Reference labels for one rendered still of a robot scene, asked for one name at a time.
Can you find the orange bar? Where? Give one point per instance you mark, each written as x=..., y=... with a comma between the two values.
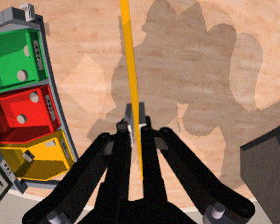
x=126, y=23

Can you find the yellow open bin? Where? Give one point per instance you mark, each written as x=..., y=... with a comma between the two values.
x=47, y=162

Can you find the red bin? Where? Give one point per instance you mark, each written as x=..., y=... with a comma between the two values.
x=11, y=131

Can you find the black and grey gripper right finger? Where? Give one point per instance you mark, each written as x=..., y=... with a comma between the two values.
x=217, y=203

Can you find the beige round disc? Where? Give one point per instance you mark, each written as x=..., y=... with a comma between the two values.
x=26, y=51
x=21, y=118
x=22, y=75
x=34, y=97

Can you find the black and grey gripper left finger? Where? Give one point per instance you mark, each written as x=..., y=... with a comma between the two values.
x=68, y=199

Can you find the grey metal shelf rack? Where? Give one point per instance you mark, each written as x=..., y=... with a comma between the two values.
x=17, y=17

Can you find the green open bin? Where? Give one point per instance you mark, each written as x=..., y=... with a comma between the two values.
x=13, y=59

